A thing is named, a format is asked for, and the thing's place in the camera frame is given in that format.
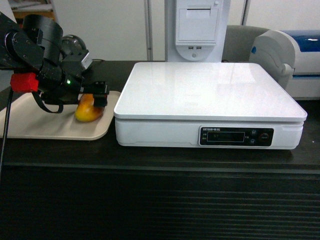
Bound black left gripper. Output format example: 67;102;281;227
34;48;110;108

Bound dark red yellow mango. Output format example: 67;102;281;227
74;93;105;122

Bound white checkout scale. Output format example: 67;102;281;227
114;62;308;150

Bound black checkout counter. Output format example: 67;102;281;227
0;59;320;240

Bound beige plastic tray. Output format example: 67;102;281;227
7;91;121;141

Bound white POS terminal stand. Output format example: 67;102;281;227
164;0;231;63

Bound grey chair back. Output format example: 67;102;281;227
222;25;269;63

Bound white blue label printer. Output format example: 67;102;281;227
249;30;320;100

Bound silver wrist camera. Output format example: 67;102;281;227
78;49;93;71

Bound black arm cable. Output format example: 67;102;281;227
0;89;13;176

